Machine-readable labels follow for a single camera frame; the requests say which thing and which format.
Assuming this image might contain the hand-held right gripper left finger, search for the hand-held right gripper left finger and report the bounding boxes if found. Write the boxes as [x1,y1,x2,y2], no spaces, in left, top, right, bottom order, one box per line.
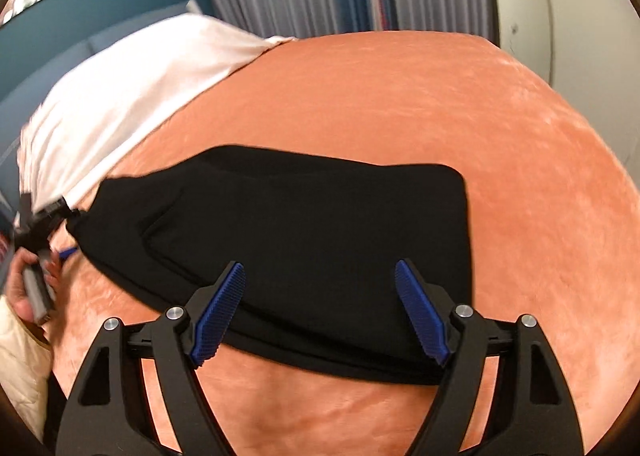
[59,261,247,456]

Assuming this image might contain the person's left forearm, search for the person's left forearm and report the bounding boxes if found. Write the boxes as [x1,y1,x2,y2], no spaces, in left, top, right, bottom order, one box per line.
[0,293,55,439]

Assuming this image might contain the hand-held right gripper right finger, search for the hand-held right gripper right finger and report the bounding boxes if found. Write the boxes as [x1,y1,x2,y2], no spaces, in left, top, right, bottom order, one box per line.
[395,258,583,456]

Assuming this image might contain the white duvet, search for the white duvet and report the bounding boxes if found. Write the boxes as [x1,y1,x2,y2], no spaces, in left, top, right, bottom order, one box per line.
[16,13,299,226]

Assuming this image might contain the person's left hand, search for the person's left hand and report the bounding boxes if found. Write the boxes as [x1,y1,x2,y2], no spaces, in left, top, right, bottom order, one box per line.
[4,252,65,334]

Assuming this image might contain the black pants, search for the black pants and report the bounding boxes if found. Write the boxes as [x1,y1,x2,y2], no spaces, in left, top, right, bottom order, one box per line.
[66,145,473,386]

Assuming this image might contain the standing mirror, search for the standing mirror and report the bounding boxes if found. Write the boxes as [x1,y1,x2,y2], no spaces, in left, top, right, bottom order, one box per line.
[487,0,557,87]

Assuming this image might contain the blue padded headboard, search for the blue padded headboard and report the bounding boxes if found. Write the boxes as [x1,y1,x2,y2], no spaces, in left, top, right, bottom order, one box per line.
[0,0,217,202]

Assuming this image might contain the orange fleece blanket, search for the orange fleece blanket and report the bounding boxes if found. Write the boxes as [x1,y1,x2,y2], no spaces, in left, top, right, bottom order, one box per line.
[47,31,635,456]

